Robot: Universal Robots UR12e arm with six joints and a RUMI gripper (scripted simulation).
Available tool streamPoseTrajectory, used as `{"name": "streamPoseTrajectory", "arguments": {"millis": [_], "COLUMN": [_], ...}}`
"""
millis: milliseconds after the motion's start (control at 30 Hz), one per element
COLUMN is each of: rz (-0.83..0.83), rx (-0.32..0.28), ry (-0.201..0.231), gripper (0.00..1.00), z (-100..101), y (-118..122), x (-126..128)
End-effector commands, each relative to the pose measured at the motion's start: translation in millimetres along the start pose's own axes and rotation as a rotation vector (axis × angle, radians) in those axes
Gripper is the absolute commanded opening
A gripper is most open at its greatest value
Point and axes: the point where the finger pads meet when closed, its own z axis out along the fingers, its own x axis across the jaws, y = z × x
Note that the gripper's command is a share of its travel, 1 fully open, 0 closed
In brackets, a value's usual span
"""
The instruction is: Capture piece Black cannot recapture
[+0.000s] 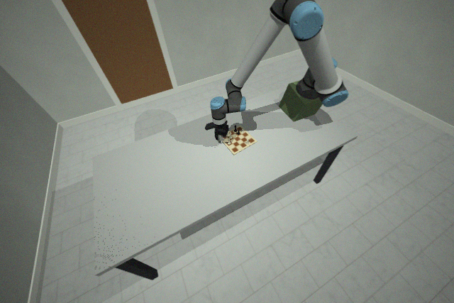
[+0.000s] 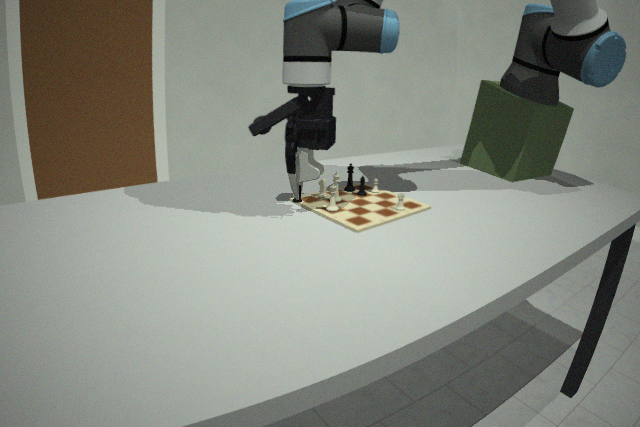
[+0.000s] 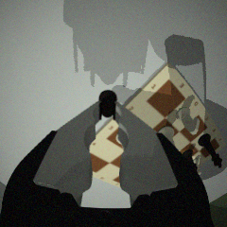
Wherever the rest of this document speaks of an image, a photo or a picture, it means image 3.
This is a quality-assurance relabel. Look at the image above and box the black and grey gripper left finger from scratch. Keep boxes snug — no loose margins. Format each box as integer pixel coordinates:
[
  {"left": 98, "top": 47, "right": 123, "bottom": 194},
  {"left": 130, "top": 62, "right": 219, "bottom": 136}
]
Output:
[{"left": 0, "top": 100, "right": 103, "bottom": 227}]

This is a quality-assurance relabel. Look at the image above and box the brown and cream chessboard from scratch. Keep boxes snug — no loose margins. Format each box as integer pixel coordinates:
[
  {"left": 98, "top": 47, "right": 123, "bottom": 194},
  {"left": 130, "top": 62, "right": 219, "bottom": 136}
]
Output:
[{"left": 90, "top": 62, "right": 226, "bottom": 188}]

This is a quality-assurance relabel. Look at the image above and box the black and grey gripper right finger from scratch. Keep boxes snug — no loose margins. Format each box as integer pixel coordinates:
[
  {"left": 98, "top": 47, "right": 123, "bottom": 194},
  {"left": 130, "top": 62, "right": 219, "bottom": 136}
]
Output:
[{"left": 113, "top": 101, "right": 215, "bottom": 227}]

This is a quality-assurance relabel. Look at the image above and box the white pawn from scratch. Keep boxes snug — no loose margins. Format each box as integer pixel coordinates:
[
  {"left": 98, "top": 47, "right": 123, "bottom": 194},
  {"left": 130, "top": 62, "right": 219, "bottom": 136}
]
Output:
[{"left": 194, "top": 159, "right": 201, "bottom": 175}]

